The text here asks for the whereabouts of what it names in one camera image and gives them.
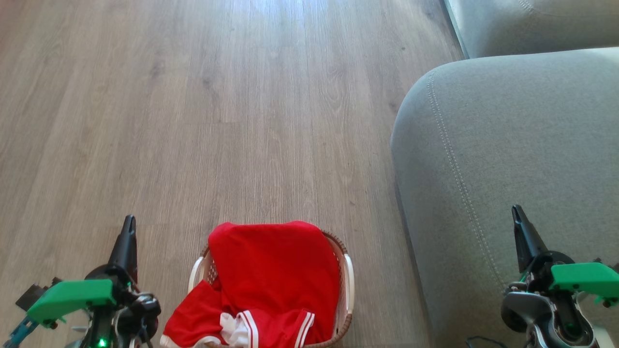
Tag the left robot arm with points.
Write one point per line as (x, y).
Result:
(138, 314)

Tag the white wicker-rimmed laundry basket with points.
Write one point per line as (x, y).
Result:
(347, 282)

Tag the grey fabric sofa module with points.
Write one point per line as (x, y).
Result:
(532, 24)
(498, 145)

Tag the red white-trimmed garment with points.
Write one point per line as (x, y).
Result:
(271, 270)

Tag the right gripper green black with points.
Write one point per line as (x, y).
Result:
(582, 278)

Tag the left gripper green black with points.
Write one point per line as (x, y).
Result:
(72, 296)

